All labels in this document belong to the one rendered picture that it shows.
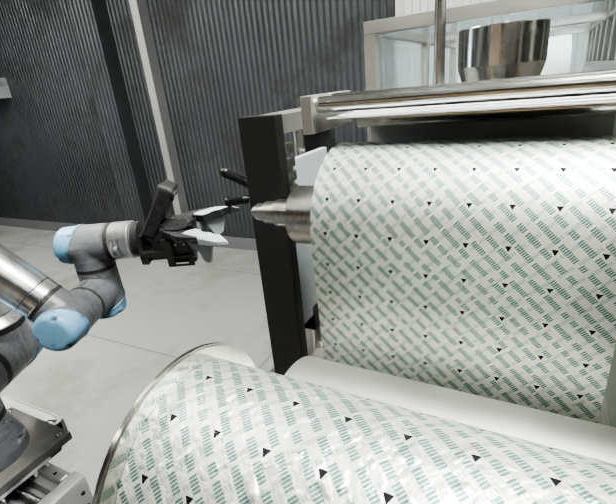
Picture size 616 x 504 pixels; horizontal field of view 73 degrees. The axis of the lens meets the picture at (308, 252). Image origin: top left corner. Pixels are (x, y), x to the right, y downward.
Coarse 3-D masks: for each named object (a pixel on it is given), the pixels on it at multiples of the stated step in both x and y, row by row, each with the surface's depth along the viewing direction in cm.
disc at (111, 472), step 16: (192, 352) 25; (208, 352) 27; (224, 352) 28; (240, 352) 30; (176, 368) 24; (192, 368) 25; (160, 384) 23; (144, 400) 22; (128, 416) 22; (144, 416) 22; (128, 432) 21; (112, 448) 21; (128, 448) 22; (112, 464) 21; (112, 480) 21; (96, 496) 20; (112, 496) 21
